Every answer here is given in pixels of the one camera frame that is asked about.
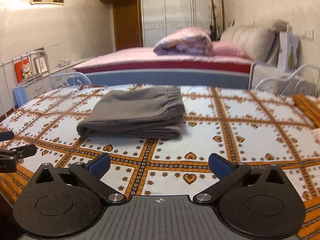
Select low white dresser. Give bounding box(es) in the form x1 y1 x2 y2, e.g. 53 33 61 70
18 57 90 101

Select white gift bag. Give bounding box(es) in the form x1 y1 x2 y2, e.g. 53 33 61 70
278 31 299 72

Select white orange patterned bedsheet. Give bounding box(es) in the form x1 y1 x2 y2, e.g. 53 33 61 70
1 86 319 239

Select grey pants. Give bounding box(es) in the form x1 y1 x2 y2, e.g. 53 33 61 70
76 86 185 139

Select beige tufted headboard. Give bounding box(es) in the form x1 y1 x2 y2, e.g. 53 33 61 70
220 19 291 64

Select white wardrobe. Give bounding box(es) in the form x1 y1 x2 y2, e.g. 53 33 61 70
140 0 223 47

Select framed picture on dresser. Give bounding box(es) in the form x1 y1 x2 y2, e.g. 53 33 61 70
33 56 48 74

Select dried branch decoration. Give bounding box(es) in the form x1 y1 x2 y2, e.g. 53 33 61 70
210 0 221 41

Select folded pink floral quilt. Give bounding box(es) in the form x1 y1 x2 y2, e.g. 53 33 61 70
153 27 212 56

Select pink pillow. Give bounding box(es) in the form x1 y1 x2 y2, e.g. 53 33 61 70
209 41 247 58

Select red cat picture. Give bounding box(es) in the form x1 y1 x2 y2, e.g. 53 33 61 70
14 59 33 83

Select white metal bed frame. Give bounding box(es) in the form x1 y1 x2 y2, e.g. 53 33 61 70
1 50 91 116

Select pink mattress large bed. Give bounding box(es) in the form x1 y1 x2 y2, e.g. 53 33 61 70
73 47 252 74

